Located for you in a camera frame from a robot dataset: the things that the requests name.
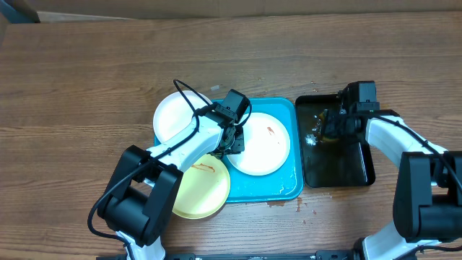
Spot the white plate with sauce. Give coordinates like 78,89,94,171
227,113,290,176

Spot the yellow plate with sauce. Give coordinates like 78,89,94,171
173,155,230,220

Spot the black water tray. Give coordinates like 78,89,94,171
295,95,375,188

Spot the white plate with red stain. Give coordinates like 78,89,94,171
152,90,211,143

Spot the teal plastic tray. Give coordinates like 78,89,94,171
152,97,305,204

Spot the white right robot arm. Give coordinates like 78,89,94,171
319,103,461,259

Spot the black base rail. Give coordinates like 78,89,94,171
95,248,362,260

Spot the green and yellow sponge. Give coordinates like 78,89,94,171
317,109,341,142

